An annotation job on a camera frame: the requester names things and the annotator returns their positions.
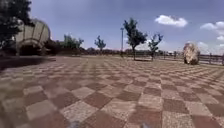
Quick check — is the group of low trees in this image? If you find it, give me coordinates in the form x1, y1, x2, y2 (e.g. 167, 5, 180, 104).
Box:
56, 34, 85, 56

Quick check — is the small sparse tree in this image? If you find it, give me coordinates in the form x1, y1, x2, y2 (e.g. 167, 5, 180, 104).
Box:
147, 32, 165, 61

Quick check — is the tall leafy tree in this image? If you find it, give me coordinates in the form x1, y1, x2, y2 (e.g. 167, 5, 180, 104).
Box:
123, 17, 148, 61

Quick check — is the large pale boulder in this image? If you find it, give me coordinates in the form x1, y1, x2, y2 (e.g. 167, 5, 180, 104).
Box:
182, 42, 200, 66

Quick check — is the small thin tree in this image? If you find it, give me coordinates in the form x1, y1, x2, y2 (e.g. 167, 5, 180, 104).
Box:
93, 35, 107, 55

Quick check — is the lamp pole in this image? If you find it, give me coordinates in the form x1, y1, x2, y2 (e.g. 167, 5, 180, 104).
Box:
119, 27, 125, 58

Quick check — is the large dark tree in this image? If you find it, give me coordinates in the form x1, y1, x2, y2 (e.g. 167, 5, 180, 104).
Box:
0, 0, 34, 58

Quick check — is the railing fence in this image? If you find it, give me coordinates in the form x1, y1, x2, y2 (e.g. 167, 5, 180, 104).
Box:
124, 49, 224, 66

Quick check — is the domed arch shelter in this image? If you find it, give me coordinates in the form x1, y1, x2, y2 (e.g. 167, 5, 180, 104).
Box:
13, 18, 52, 57

